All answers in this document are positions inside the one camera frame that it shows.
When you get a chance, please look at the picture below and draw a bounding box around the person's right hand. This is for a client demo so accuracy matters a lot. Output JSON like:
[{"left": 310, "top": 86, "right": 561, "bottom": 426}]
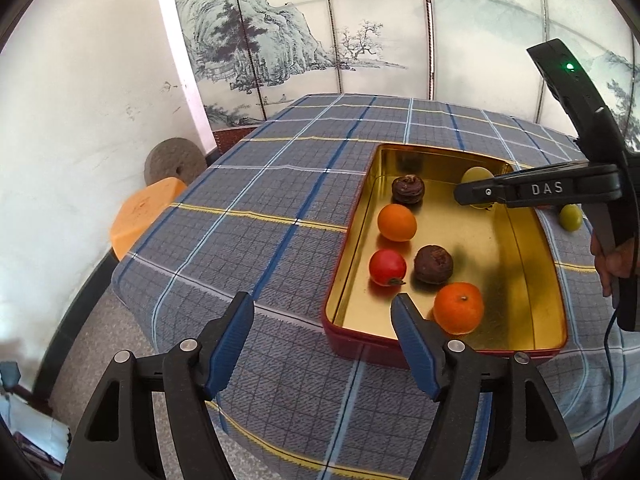
[{"left": 590, "top": 232, "right": 633, "bottom": 298}]

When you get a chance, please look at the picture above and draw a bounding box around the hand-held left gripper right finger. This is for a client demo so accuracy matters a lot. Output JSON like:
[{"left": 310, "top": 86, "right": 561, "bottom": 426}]
[{"left": 390, "top": 294, "right": 583, "bottom": 480}]

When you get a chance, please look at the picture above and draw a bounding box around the blue plaid tablecloth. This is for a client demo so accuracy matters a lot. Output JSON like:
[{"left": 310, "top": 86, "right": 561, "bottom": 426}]
[{"left": 111, "top": 92, "right": 640, "bottom": 480}]

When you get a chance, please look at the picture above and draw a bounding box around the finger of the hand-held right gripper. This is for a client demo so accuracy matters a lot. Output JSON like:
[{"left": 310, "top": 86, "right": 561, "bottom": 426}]
[
  {"left": 454, "top": 172, "right": 623, "bottom": 210},
  {"left": 492, "top": 161, "right": 620, "bottom": 182}
]

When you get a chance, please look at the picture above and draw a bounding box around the red and gold tin box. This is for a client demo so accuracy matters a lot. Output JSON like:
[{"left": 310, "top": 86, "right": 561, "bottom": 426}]
[{"left": 321, "top": 143, "right": 569, "bottom": 366}]

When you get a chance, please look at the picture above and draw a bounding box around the green round fruit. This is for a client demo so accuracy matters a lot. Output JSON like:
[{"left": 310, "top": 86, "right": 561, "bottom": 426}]
[
  {"left": 558, "top": 204, "right": 582, "bottom": 232},
  {"left": 460, "top": 166, "right": 496, "bottom": 186}
]

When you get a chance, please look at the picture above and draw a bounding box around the dark purple mangosteen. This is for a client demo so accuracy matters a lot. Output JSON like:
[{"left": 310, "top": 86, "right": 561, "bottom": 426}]
[
  {"left": 391, "top": 174, "right": 427, "bottom": 206},
  {"left": 414, "top": 245, "right": 455, "bottom": 285}
]

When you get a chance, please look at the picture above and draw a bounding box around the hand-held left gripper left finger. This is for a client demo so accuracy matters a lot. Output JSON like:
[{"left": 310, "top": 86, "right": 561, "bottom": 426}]
[{"left": 60, "top": 291, "right": 256, "bottom": 480}]

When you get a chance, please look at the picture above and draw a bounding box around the landscape painted folding screen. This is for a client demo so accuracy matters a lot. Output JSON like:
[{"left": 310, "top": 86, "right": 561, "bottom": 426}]
[{"left": 167, "top": 0, "right": 640, "bottom": 153}]

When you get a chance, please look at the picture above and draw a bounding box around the round stone wheel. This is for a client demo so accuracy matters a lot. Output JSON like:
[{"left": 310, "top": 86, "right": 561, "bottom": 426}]
[{"left": 144, "top": 137, "right": 207, "bottom": 187}]

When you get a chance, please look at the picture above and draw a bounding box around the orange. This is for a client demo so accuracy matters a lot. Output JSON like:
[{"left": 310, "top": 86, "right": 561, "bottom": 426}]
[
  {"left": 433, "top": 282, "right": 486, "bottom": 336},
  {"left": 377, "top": 203, "right": 418, "bottom": 242}
]

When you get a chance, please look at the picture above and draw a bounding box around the black cable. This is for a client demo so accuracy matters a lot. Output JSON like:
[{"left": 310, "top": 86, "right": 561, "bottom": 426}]
[{"left": 587, "top": 300, "right": 621, "bottom": 480}]

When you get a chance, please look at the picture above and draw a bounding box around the red persimmon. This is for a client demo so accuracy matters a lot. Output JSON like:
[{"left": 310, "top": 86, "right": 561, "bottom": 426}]
[{"left": 369, "top": 249, "right": 407, "bottom": 287}]

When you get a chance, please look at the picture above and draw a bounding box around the orange stool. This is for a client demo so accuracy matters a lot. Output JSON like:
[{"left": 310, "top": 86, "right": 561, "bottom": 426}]
[{"left": 110, "top": 177, "right": 188, "bottom": 262}]

